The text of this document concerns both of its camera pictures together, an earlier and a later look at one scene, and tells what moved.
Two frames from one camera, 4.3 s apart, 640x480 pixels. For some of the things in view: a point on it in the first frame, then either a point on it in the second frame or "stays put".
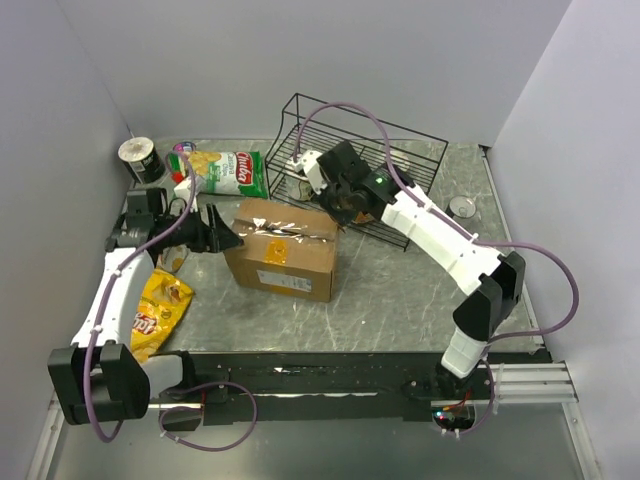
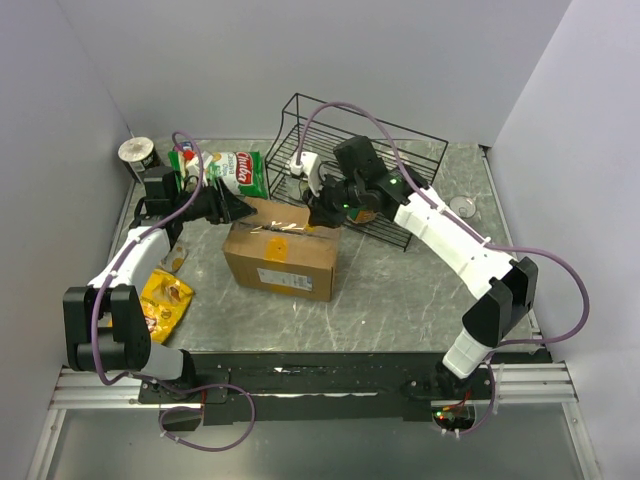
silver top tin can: [461, 207] stays put
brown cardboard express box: [287, 248] stays put
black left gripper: [213, 237] → [225, 207]
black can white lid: [141, 159] stays put
